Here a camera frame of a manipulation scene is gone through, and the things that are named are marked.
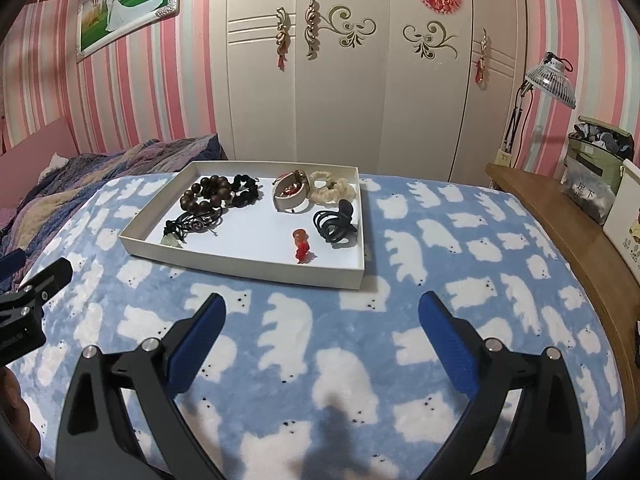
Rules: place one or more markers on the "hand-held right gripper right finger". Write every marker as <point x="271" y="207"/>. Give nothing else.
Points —
<point x="447" y="345"/>

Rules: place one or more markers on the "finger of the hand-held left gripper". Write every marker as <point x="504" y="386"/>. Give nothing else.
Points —
<point x="50" y="282"/>
<point x="11" y="264"/>

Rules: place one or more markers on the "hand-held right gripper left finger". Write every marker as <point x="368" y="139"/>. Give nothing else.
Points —
<point x="197" y="345"/>

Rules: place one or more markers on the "pale jade pendant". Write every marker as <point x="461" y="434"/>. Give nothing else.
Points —
<point x="172" y="241"/>

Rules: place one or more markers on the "white shallow tray box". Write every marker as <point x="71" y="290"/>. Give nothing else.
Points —
<point x="250" y="245"/>

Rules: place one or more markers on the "red agate pendant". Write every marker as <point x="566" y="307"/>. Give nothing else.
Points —
<point x="301" y="245"/>

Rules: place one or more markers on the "black scrunchie with silver charm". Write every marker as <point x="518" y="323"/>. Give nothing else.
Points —
<point x="245" y="195"/>

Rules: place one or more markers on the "black hair claw clip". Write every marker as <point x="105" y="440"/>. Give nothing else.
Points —
<point x="332" y="227"/>

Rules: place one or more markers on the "blue blanket with white bears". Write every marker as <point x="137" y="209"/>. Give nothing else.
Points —
<point x="310" y="360"/>

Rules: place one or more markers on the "pink headboard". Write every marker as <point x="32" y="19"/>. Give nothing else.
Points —
<point x="40" y="145"/>

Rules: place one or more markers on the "purple striped quilt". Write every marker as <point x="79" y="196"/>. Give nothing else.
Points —
<point x="100" y="170"/>

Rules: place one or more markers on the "wooden bed footboard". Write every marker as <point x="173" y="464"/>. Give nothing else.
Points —
<point x="575" y="240"/>

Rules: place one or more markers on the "white printed box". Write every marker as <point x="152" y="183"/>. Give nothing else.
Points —
<point x="622" y="210"/>

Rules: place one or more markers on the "green storage bag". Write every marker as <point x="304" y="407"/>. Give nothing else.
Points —
<point x="590" y="155"/>

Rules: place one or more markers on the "white wardrobe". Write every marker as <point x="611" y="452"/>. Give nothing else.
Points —
<point x="375" y="110"/>

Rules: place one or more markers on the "red tassel charm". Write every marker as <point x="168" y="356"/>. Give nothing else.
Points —
<point x="481" y="72"/>
<point x="281" y="57"/>

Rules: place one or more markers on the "heat lamp on stand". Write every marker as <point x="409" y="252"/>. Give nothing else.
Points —
<point x="550" y="82"/>

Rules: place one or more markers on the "framed wedding photo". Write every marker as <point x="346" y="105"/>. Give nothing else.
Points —
<point x="125" y="5"/>

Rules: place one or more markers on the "wall socket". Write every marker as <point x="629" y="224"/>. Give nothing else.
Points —
<point x="503" y="157"/>

